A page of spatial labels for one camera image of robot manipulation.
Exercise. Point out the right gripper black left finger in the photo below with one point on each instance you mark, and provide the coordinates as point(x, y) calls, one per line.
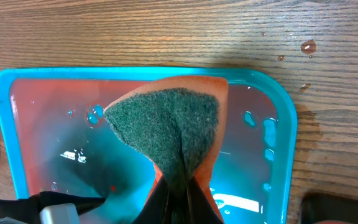
point(156, 210)

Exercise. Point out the teal plastic tray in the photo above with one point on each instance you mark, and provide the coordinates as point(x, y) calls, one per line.
point(57, 139)

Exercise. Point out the black red-lined tray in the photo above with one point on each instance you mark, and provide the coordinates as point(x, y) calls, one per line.
point(317, 208)

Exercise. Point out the red and black sponge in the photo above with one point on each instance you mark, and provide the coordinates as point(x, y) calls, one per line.
point(178, 123)

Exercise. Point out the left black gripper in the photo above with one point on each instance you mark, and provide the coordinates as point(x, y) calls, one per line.
point(28, 210)

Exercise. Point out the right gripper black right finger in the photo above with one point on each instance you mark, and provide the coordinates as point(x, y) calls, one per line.
point(200, 209)

